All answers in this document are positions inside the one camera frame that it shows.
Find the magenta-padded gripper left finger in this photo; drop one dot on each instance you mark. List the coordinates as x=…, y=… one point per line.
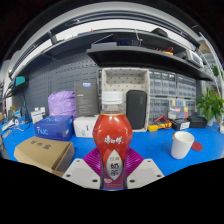
x=81, y=173

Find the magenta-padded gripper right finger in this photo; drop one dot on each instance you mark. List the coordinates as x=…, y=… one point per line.
x=145, y=173

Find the red drink bottle white cap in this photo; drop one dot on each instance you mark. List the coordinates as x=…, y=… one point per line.
x=112, y=133

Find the brown cardboard box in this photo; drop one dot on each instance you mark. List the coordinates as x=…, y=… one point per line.
x=43, y=153

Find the white paper cup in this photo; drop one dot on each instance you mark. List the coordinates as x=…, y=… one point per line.
x=181, y=145

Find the white small box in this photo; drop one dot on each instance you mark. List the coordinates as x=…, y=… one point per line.
x=84, y=126

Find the yellow multimeter with red leads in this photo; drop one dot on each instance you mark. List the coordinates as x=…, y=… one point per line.
x=159, y=125

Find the blue carton box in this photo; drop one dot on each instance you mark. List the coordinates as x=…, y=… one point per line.
x=53, y=128

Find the black box with white label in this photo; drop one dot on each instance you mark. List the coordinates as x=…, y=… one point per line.
x=180, y=124

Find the grey small parts drawer cabinet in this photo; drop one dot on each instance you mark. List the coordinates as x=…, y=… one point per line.
x=162, y=83
x=192, y=106
x=158, y=108
x=186, y=86

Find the purple plastic bag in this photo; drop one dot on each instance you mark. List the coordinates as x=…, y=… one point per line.
x=61, y=104

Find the white small carton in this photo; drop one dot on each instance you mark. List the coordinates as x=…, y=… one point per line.
x=37, y=115

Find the clear box of coloured parts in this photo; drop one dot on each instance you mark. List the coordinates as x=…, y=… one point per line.
x=178, y=108

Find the dark grey upright box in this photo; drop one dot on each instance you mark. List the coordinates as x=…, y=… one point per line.
x=86, y=100

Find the black flat case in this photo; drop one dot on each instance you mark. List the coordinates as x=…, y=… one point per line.
x=198, y=122

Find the green potted plant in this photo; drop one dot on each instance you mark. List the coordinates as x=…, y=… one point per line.
x=210, y=106

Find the beige perforated bin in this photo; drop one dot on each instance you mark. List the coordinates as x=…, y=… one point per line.
x=123, y=80

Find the teal box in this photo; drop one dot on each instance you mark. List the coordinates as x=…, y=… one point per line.
x=20, y=81

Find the white shelf unit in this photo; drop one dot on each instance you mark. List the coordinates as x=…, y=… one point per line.
x=213, y=56

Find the black rounded device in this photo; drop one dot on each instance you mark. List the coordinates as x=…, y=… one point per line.
x=160, y=32

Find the black wall shelf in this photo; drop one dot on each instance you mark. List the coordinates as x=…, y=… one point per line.
x=83, y=40
x=140, y=56

